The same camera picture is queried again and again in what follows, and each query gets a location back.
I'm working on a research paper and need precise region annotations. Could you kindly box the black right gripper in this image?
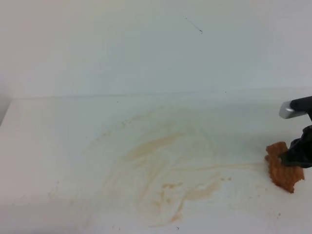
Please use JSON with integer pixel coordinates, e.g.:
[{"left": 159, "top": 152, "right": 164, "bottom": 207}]
[{"left": 280, "top": 125, "right": 312, "bottom": 168}]

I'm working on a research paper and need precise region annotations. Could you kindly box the orange stained rag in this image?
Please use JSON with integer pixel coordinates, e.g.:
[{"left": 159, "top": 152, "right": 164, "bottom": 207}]
[{"left": 265, "top": 141, "right": 305, "bottom": 194}]

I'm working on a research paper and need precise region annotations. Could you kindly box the brown coffee stain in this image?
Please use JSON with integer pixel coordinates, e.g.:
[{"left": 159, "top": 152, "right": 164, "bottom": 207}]
[{"left": 48, "top": 112, "right": 269, "bottom": 227}]

